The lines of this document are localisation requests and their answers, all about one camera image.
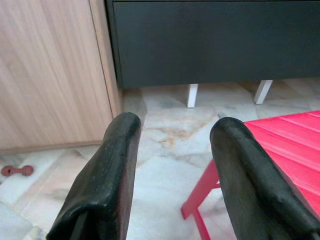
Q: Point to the black console with white legs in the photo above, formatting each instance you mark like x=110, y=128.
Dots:
x=212, y=45

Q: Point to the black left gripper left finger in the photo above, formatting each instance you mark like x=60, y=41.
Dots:
x=105, y=175

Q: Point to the light wooden cabinet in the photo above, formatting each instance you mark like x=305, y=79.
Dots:
x=50, y=75

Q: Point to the red plastic stool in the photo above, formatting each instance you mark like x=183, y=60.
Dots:
x=287, y=140

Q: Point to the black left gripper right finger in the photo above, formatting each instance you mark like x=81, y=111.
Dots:
x=247, y=180

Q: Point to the small red dumbbell toy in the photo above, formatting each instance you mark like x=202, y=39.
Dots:
x=17, y=170

